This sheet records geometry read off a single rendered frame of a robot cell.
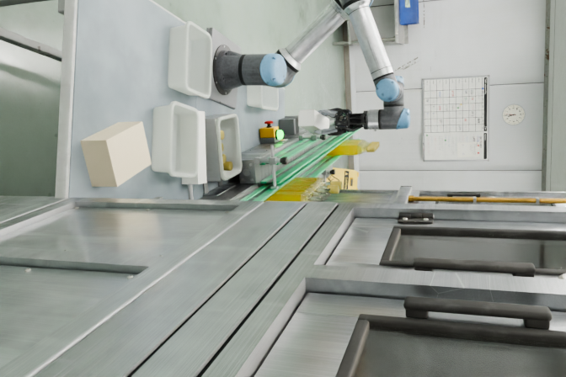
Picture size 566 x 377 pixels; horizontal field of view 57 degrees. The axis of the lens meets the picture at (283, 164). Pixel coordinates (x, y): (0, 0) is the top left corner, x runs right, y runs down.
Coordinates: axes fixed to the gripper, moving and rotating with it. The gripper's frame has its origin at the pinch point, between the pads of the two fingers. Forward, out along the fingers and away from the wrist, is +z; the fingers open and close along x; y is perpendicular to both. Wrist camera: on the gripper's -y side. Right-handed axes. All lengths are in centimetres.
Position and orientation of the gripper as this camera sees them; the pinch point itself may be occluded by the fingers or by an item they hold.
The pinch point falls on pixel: (317, 122)
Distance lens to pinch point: 206.3
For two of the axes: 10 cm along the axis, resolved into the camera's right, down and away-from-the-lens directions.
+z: -9.5, 0.1, 3.2
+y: -3.2, -0.8, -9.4
